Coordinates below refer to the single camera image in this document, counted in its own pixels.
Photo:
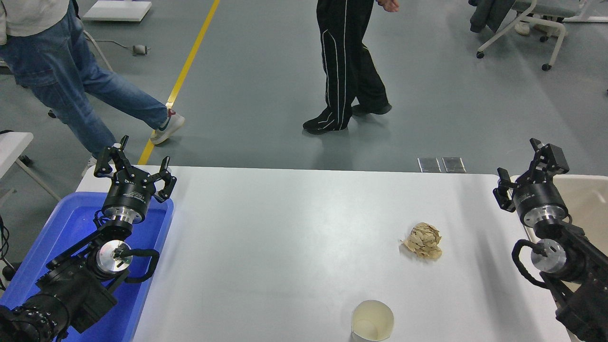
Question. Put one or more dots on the blue plastic tray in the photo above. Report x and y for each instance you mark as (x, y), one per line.
(61, 232)

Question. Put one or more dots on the metal floor outlet plate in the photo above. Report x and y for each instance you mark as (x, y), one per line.
(429, 165)
(453, 165)

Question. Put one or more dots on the white paper cup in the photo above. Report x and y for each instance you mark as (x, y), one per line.
(380, 318)

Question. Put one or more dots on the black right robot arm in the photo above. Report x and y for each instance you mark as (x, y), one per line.
(582, 266)

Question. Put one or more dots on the person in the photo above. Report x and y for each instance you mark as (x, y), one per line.
(57, 66)
(344, 57)
(522, 28)

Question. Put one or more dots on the white frame office chair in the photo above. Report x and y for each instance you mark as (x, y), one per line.
(541, 14)

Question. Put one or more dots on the large pale plastic bin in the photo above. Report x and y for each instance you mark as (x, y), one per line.
(586, 199)

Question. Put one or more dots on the gray seat office chair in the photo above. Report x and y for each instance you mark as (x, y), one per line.
(97, 51)

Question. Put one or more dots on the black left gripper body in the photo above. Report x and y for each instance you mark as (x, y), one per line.
(129, 194)

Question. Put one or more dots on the white flat floor platform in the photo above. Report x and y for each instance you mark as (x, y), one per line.
(116, 10)

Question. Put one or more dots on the person's hand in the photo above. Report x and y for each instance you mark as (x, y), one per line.
(390, 4)

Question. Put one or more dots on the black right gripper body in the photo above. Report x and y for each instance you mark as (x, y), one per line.
(540, 197)

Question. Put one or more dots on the dark gray jacket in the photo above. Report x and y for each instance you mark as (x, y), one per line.
(489, 14)

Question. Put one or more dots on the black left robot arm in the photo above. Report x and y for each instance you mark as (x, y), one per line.
(71, 289)

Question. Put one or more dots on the crumpled tan paper ball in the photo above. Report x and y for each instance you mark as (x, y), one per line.
(422, 241)

